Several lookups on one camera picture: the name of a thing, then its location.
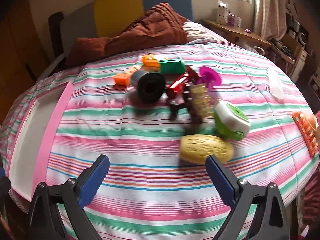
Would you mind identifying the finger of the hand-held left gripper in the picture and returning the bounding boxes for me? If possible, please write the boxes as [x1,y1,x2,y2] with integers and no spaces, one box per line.
[0,168,12,197]

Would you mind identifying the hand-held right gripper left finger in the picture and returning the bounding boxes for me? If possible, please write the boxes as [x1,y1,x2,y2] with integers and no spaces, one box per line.
[29,154,110,240]

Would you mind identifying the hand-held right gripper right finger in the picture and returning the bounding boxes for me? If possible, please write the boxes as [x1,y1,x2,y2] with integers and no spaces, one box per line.
[205,154,292,240]

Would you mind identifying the yellow oval embossed block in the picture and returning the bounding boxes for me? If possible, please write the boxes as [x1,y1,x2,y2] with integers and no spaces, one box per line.
[179,134,234,165]

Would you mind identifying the pink box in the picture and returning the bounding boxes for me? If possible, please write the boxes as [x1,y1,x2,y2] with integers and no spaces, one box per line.
[6,81,74,202]

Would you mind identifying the green and white plastic toy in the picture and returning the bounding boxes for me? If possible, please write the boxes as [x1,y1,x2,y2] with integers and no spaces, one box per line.
[213,99,251,141]

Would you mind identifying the beige toothed plastic piece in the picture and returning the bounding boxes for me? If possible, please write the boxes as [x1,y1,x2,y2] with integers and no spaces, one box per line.
[189,82,215,118]

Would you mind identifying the dark brown plastic piece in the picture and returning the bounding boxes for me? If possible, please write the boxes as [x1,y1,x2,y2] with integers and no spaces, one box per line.
[166,90,203,124]

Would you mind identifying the red metallic tube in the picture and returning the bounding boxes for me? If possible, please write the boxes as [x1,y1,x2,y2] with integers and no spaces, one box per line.
[166,74,190,99]

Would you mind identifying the purple plastic spool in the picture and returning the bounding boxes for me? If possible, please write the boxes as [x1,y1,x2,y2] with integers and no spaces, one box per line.
[197,66,222,90]

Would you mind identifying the black spool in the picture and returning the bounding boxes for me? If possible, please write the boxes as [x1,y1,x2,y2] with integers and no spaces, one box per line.
[131,69,167,103]

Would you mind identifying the striped blanket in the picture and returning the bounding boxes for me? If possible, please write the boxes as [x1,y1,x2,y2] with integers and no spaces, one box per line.
[0,42,320,240]

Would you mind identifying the red cloth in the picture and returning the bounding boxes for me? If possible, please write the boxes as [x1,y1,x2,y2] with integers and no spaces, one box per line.
[304,167,320,230]

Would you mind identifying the orange grid plastic piece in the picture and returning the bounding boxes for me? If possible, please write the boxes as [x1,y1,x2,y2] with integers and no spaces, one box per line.
[291,111,319,158]

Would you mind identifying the orange linked cube blocks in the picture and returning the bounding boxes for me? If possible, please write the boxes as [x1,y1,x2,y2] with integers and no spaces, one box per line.
[113,65,141,87]

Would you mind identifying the peach round object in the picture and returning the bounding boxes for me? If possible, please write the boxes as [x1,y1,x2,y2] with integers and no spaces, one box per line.
[304,112,319,134]

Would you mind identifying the clear plastic tube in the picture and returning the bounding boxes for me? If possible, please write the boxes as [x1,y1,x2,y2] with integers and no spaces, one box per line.
[266,66,285,100]

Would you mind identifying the dark red stepped block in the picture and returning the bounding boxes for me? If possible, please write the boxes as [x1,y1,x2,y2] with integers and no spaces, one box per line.
[185,65,200,84]

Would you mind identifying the green flanged plastic piece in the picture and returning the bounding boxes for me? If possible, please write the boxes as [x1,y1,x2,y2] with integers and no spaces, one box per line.
[159,58,186,75]

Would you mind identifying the orange and yellow plastic toy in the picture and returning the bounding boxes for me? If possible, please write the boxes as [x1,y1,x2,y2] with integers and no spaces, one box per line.
[142,55,161,72]

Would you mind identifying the wooden wardrobe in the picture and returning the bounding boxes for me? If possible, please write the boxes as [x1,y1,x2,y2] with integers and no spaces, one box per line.
[0,0,50,123]

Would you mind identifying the wooden shelf unit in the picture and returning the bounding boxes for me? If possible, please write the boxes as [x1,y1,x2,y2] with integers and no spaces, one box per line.
[270,34,315,83]

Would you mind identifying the pale pillow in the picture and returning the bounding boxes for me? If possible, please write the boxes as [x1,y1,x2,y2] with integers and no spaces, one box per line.
[182,21,225,44]

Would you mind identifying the wooden side desk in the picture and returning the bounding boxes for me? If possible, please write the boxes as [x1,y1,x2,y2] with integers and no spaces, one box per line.
[201,19,272,53]

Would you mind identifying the purple box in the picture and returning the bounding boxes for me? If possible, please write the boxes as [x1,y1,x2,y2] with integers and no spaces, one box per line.
[227,14,242,27]

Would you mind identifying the brown quilt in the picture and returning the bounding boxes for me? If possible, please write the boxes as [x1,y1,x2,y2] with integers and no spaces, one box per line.
[65,2,188,68]

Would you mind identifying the white carton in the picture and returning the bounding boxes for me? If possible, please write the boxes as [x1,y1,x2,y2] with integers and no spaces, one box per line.
[216,0,232,25]

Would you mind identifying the multicolour padded headboard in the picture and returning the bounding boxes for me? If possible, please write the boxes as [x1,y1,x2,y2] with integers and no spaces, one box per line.
[49,0,194,58]

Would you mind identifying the floral curtain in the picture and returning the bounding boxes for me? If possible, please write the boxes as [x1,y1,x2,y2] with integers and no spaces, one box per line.
[254,0,288,40]

